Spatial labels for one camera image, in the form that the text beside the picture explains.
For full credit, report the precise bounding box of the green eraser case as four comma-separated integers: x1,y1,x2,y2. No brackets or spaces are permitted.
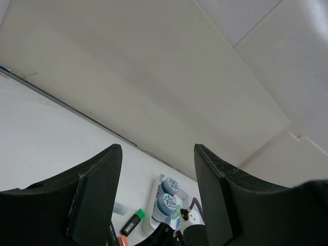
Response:
171,205,181,220

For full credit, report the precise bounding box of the white divided organizer tray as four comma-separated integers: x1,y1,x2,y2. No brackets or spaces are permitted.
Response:
142,174,204,236

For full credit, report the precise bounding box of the green cap black highlighter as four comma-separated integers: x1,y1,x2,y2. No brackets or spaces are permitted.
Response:
120,209,145,237

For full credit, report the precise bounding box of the blue cap clear marker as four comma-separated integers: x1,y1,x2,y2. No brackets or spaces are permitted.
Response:
113,202,128,215

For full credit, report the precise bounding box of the blue patterned tape roll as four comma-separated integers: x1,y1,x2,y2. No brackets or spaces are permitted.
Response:
156,177,180,197

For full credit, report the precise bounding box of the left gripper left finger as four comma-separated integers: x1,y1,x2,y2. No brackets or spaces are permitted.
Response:
1,144,122,245

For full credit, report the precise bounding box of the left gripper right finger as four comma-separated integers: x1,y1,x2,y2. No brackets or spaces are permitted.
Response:
194,144,327,245

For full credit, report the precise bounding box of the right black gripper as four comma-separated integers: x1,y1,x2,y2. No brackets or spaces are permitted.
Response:
136,223,208,246

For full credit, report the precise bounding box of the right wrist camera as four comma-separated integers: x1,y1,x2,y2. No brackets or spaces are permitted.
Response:
176,209,202,234

